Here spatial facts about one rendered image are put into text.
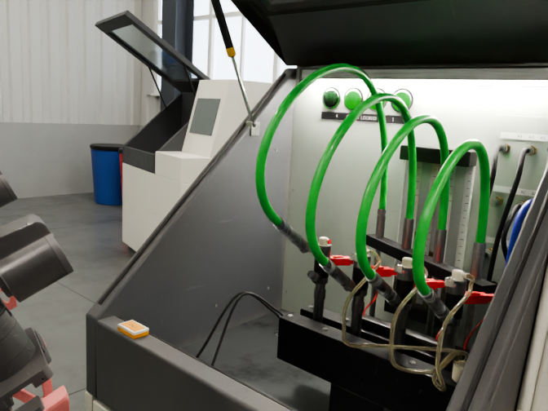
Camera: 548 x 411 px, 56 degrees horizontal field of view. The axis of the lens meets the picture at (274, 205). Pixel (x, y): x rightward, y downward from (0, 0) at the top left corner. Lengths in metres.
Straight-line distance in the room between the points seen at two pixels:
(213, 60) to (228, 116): 3.34
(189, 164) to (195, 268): 2.60
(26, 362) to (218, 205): 0.65
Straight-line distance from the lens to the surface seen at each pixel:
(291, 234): 0.82
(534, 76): 1.02
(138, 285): 1.04
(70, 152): 7.86
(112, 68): 8.21
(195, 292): 1.15
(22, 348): 0.58
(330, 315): 0.97
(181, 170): 3.68
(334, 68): 0.87
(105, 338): 1.00
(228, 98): 3.81
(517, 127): 1.04
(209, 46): 7.13
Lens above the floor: 1.34
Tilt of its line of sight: 10 degrees down
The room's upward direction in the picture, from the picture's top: 3 degrees clockwise
